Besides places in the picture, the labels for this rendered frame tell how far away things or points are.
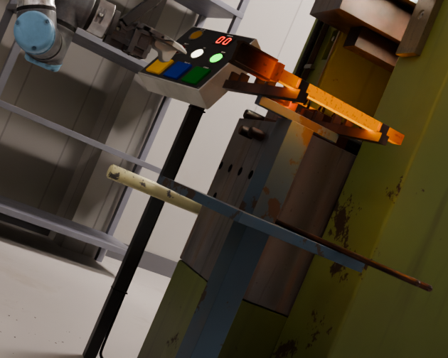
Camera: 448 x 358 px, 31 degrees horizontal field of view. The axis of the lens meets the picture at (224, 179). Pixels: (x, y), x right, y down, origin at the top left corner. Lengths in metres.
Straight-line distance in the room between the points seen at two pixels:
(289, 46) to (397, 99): 3.88
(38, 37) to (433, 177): 0.95
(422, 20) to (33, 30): 0.93
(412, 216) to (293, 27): 4.10
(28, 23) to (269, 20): 3.97
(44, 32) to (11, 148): 3.23
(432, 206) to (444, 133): 0.17
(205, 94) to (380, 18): 0.62
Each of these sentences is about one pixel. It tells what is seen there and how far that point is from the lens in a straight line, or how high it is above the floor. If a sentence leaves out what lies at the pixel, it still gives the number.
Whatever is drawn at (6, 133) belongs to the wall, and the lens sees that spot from 5.04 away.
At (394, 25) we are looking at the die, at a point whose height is 1.30.
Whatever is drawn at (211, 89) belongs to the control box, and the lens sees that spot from 2.54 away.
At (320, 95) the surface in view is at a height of 0.94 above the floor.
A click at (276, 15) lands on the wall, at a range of 5.77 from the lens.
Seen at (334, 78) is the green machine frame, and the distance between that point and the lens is 2.47.
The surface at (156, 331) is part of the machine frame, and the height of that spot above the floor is 0.26.
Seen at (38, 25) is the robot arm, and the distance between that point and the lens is 1.87.
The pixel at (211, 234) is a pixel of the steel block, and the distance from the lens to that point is 2.15.
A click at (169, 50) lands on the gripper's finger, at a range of 2.08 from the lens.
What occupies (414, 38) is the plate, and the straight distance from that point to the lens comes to 2.02.
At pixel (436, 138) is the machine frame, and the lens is 1.85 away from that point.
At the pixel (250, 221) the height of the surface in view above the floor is 0.67.
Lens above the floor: 0.69
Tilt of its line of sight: 1 degrees up
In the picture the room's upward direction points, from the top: 23 degrees clockwise
